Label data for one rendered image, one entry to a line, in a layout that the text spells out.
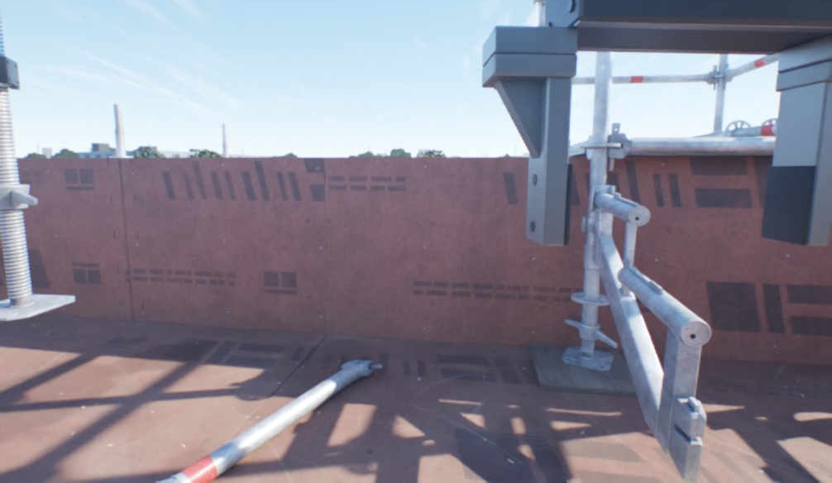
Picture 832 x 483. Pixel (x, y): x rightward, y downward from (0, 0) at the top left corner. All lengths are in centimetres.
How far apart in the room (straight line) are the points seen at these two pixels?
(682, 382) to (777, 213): 66
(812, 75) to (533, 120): 14
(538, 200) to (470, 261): 134
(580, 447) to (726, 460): 32
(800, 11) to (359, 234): 146
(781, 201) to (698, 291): 146
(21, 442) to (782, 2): 151
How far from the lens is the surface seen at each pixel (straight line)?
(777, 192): 29
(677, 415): 93
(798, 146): 29
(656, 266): 167
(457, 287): 158
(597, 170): 144
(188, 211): 192
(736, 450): 134
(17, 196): 116
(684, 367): 92
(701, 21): 24
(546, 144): 21
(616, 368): 156
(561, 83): 21
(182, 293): 201
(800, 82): 30
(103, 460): 128
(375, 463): 107
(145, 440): 130
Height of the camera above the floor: 65
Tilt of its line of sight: 7 degrees down
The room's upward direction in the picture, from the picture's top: straight up
